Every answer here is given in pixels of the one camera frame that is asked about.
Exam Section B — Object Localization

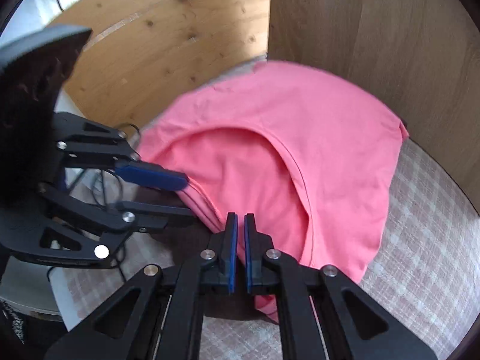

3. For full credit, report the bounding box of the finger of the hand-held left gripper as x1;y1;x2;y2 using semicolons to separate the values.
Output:
7;183;196;269
54;112;190;193

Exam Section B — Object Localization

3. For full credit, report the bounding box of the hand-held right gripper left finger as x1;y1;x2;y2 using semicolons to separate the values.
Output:
44;212;239;360

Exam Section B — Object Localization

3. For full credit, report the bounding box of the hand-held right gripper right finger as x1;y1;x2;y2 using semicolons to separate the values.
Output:
244;213;437;360

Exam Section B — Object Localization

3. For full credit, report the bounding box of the pink t-shirt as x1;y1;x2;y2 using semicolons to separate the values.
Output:
137;60;409;325

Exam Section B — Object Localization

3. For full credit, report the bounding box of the dark brown garment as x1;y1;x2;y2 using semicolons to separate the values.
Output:
133;187;280;321

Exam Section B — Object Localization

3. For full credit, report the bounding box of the pine plank panel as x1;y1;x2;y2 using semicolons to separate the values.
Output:
49;0;271;132

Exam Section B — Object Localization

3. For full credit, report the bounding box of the white mattress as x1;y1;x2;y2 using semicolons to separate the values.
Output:
0;257;74;332

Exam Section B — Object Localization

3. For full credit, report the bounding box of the pink white checked blanket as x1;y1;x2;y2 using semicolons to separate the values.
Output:
56;64;473;360

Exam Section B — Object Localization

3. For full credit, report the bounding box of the person's black sweater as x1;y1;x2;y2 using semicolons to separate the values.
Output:
0;300;68;360

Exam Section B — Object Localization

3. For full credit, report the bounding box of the light brown wooden board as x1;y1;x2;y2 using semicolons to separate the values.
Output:
268;0;480;196

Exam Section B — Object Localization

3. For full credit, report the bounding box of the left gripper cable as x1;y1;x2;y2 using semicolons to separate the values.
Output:
67;122;141;282

